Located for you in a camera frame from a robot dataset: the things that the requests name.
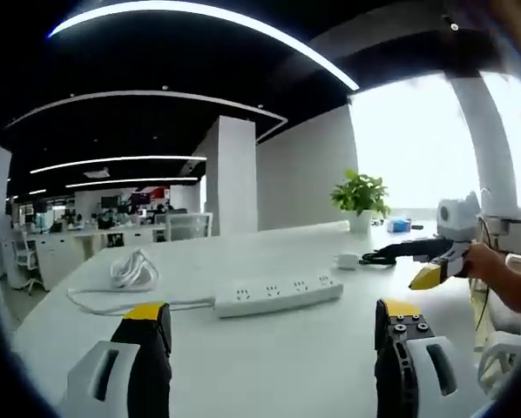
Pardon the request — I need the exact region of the green potted plant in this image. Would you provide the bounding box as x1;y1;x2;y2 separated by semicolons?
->
329;169;392;234

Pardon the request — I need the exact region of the person's right hand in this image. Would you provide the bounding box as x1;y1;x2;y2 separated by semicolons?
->
463;242;506;285

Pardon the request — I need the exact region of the white swivel office chair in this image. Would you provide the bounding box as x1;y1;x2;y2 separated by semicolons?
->
6;229;44;297

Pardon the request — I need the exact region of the black charger cable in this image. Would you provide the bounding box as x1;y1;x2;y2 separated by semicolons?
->
359;251;396;267

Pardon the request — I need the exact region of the white power strip cable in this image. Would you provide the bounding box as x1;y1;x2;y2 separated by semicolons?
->
65;246;216;315

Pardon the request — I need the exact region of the white charger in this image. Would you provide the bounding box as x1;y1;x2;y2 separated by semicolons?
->
333;253;360;272

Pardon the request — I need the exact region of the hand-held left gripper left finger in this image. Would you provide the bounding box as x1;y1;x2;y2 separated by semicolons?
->
59;300;173;418

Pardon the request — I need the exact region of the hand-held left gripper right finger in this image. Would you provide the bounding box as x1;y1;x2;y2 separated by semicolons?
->
373;298;467;418

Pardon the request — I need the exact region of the row of white office desks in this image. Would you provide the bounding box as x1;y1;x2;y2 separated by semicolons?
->
24;224;168;292

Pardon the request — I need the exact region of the curved ceiling light strip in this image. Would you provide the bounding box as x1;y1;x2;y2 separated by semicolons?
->
48;0;361;91
3;90;288;143

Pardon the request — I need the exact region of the white desk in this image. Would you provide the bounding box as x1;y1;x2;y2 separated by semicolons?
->
12;219;499;418

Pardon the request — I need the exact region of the white power strip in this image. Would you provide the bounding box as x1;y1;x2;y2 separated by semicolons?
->
212;272;345;320

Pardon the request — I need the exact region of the thin dark hanging cable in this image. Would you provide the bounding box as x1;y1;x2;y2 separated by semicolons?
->
472;216;496;352

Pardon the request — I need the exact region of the white mesh office chair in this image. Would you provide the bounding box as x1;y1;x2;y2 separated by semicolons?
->
164;212;214;242

